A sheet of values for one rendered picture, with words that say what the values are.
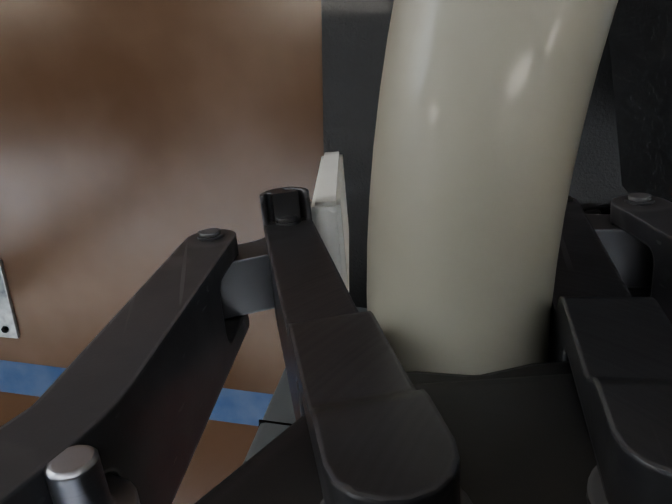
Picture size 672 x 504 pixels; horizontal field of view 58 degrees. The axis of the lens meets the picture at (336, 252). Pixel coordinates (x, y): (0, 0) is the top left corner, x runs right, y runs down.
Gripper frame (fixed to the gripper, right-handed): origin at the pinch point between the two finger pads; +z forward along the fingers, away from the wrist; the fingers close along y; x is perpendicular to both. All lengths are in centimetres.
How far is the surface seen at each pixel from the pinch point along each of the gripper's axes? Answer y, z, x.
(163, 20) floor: -34, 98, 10
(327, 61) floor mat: -5, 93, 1
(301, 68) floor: -10, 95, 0
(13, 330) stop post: -85, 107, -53
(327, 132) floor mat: -7, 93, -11
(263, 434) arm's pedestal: -18, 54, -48
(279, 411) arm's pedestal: -16, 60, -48
